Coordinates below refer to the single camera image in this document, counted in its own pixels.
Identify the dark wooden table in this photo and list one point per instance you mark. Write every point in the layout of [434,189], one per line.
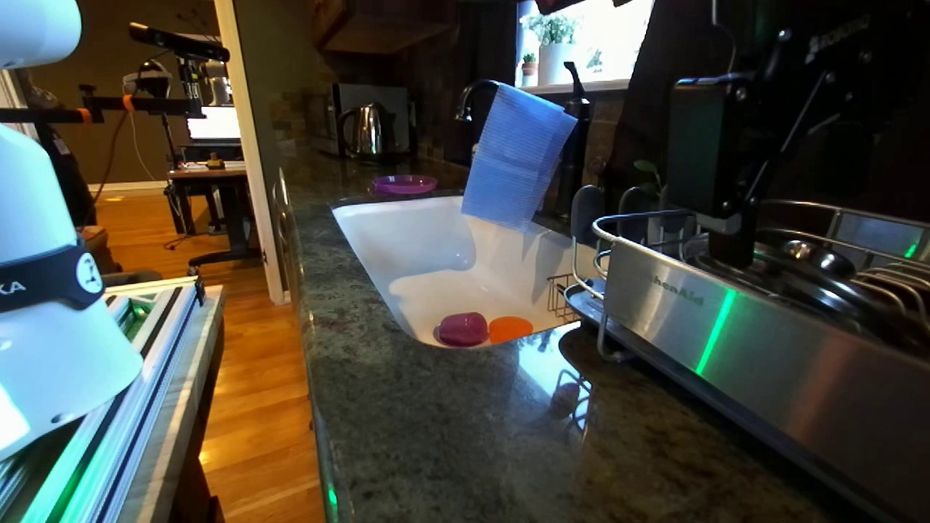
[207,185]

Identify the purple plastic bowl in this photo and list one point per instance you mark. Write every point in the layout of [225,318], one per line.
[402,185]

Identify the bright computer monitor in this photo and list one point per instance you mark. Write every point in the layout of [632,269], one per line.
[216,122]

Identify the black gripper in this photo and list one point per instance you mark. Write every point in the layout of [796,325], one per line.
[713,145]

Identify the blue dish cloth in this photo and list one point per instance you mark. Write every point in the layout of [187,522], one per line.
[512,154]

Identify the large plant in white pot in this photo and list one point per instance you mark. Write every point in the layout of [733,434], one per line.
[553,52]

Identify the orange plastic cup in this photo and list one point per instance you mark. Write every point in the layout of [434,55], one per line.
[510,330]

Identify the white kitchen sink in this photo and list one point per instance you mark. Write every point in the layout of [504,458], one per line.
[415,243]

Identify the bright window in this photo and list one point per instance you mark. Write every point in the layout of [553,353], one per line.
[611,45]

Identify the stainless steel kettle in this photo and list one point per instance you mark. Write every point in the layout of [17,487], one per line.
[367,131]

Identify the purple plastic cup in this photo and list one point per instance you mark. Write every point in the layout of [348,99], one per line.
[459,330]

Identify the stainless steel dish rack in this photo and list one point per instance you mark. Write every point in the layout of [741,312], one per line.
[765,366]

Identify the metal robot stand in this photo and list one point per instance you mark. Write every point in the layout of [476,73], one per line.
[146,416]

